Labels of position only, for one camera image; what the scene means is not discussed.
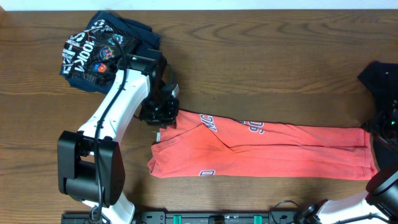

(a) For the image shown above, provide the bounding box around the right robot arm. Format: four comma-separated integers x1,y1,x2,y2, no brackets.
295,99,397,223

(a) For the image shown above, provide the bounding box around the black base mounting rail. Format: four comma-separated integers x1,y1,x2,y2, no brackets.
60,210,304,224

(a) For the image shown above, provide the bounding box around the black garment at right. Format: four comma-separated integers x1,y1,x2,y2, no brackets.
358,61,397,169

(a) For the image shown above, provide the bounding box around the coral red t-shirt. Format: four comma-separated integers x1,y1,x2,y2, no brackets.
148,111,377,180

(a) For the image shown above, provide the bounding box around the folded black printed t-shirt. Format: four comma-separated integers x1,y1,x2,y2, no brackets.
60,11,160,94

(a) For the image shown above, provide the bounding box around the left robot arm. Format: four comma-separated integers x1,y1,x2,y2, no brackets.
57,49,179,223

